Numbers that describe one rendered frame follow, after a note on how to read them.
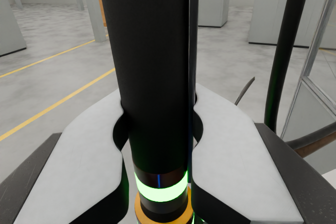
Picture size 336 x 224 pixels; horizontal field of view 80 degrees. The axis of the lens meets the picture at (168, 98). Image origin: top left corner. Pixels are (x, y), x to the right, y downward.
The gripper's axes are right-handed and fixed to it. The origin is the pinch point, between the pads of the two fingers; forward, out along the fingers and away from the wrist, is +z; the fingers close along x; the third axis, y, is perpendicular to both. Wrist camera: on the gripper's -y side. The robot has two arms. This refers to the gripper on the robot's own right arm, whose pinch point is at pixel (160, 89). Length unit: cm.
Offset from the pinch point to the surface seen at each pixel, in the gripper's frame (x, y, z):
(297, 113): 90, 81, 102
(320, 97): 86, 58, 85
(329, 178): 35, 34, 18
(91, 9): -196, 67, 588
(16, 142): -181, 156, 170
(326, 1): 91, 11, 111
